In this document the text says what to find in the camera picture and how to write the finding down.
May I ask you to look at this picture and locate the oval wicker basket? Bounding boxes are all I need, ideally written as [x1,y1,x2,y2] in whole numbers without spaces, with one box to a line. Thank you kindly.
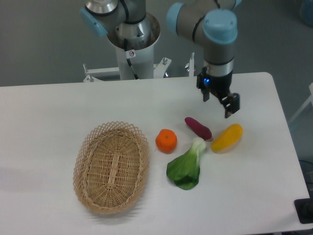
[73,121,150,214]

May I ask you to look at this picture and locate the black device at table edge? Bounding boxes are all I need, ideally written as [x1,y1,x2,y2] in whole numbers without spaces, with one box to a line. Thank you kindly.
[294,198,313,224]

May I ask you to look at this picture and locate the yellow mango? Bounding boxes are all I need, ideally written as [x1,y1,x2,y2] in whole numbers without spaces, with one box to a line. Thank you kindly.
[211,123,244,153]

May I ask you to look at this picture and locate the purple sweet potato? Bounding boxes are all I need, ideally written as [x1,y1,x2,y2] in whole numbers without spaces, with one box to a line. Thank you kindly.
[184,117,212,141]

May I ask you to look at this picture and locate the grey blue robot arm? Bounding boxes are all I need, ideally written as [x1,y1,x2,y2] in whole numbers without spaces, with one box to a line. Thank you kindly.
[80,0,240,117]

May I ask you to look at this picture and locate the green bok choy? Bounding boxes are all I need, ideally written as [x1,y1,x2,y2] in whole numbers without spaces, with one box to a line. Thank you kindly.
[166,137,206,190]

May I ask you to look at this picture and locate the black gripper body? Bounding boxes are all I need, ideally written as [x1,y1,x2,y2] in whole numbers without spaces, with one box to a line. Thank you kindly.
[196,67,232,96]

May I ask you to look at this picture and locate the orange tangerine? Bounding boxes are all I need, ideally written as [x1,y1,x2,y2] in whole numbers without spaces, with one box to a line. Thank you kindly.
[155,129,178,154]

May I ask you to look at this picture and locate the white furniture leg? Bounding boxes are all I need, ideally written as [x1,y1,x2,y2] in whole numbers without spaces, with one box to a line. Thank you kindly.
[288,83,313,125]

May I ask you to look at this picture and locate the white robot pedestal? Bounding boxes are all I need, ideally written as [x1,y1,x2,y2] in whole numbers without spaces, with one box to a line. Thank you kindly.
[107,13,160,66]

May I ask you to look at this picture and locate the white metal base frame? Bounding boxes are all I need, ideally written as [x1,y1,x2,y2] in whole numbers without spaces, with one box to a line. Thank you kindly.
[82,52,198,82]

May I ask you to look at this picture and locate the black cable on pedestal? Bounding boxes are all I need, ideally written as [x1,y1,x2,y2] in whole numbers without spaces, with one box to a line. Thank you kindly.
[123,38,140,80]

